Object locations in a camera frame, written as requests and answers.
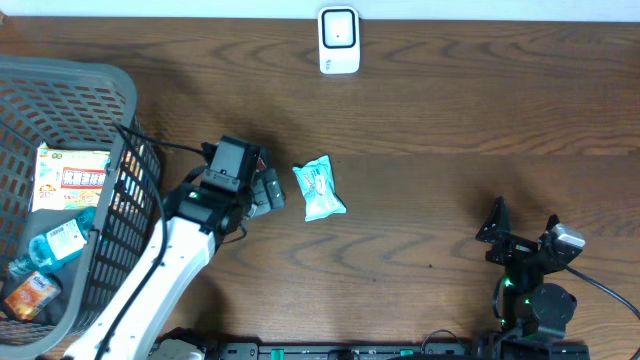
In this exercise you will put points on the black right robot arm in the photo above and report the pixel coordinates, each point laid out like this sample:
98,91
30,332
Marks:
531,309

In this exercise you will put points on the orange small tissue packet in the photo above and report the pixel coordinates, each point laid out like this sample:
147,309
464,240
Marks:
32,296

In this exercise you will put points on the white barcode scanner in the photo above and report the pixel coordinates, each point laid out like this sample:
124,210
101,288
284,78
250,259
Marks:
338,40

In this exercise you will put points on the grey plastic shopping basket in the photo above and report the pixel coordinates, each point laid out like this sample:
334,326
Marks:
72,106

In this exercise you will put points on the yellow tissue pack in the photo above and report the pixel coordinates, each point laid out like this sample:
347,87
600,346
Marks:
68,179

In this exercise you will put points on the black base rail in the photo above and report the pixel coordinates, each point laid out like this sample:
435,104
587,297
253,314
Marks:
350,351

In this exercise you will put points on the teal wet wipes pack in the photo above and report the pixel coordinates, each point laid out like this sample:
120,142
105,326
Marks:
317,185

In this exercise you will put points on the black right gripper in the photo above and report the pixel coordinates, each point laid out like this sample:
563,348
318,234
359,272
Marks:
515,246

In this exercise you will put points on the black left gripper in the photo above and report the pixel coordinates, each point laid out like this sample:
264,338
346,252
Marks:
262,195

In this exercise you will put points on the blue mouthwash bottle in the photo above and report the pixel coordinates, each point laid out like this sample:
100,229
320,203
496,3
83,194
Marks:
51,250

